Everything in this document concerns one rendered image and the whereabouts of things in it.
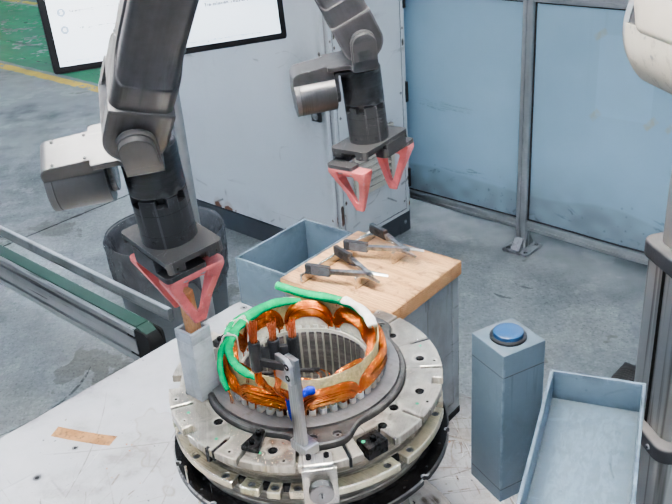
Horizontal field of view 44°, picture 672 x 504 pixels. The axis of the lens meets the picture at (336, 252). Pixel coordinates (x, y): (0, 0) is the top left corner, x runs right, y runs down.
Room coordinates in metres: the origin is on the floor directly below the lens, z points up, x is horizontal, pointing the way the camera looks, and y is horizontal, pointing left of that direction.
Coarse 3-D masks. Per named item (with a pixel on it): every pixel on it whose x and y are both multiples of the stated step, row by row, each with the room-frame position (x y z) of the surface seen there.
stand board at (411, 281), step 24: (384, 240) 1.19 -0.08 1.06; (336, 264) 1.12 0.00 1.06; (384, 264) 1.10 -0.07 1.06; (408, 264) 1.10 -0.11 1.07; (432, 264) 1.09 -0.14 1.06; (456, 264) 1.09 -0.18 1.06; (312, 288) 1.05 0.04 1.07; (336, 288) 1.04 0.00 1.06; (360, 288) 1.04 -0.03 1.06; (384, 288) 1.03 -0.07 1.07; (408, 288) 1.03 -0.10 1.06; (432, 288) 1.04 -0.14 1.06; (408, 312) 0.99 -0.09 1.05
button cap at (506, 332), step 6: (498, 324) 0.95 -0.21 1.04; (504, 324) 0.94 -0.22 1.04; (510, 324) 0.94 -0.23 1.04; (516, 324) 0.94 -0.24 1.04; (498, 330) 0.93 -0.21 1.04; (504, 330) 0.93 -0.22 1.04; (510, 330) 0.93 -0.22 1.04; (516, 330) 0.93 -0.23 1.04; (522, 330) 0.93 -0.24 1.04; (498, 336) 0.92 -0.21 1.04; (504, 336) 0.92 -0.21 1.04; (510, 336) 0.92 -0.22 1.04; (516, 336) 0.92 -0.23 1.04; (522, 336) 0.92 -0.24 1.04
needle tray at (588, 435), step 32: (576, 384) 0.79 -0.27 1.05; (608, 384) 0.78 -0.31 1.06; (640, 384) 0.77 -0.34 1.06; (544, 416) 0.74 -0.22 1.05; (576, 416) 0.77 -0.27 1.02; (608, 416) 0.76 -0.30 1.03; (640, 416) 0.71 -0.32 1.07; (544, 448) 0.72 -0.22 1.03; (576, 448) 0.71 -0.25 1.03; (608, 448) 0.71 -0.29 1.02; (544, 480) 0.67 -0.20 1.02; (576, 480) 0.66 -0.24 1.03; (608, 480) 0.66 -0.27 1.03
